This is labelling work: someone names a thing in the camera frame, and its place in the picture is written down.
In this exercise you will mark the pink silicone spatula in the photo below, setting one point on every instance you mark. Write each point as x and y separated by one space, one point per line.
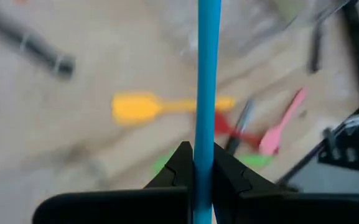
271 141

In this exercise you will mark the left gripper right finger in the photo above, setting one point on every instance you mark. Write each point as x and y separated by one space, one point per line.
260 205

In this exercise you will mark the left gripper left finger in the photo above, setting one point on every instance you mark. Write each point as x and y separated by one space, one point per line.
154 205

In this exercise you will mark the blue silicone spoon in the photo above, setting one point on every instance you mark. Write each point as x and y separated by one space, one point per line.
208 62

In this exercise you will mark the red silicone spoon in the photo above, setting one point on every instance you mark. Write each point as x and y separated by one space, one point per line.
221 124

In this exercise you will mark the green silicone spatula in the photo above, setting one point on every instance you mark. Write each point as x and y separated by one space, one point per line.
254 160

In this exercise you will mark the black-bladed knife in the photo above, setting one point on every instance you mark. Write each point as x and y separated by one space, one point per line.
26 40

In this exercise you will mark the yellow silicone spatula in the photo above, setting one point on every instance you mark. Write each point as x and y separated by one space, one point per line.
135 107

